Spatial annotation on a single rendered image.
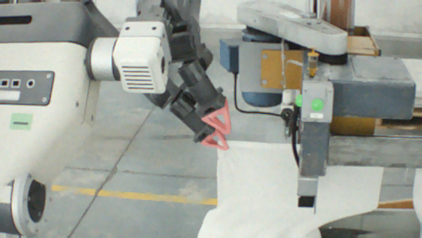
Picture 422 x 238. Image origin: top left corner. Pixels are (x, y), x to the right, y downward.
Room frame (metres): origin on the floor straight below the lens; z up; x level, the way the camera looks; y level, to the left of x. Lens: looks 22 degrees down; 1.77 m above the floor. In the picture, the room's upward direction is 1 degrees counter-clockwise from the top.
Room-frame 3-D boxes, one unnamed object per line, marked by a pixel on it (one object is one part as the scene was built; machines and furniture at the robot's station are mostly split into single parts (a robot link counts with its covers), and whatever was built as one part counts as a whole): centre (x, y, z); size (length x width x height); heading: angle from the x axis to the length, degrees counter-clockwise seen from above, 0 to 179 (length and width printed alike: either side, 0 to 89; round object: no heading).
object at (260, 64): (1.71, -0.25, 1.23); 0.28 x 0.07 x 0.16; 80
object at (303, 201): (1.32, -0.27, 0.98); 0.09 x 0.05 x 0.05; 170
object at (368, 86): (1.39, -0.40, 1.21); 0.30 x 0.25 x 0.30; 80
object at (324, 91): (1.27, -0.27, 1.29); 0.08 x 0.05 x 0.09; 80
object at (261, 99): (1.80, -0.19, 1.21); 0.15 x 0.15 x 0.25
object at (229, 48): (1.77, -0.09, 1.25); 0.10 x 0.08 x 0.12; 15
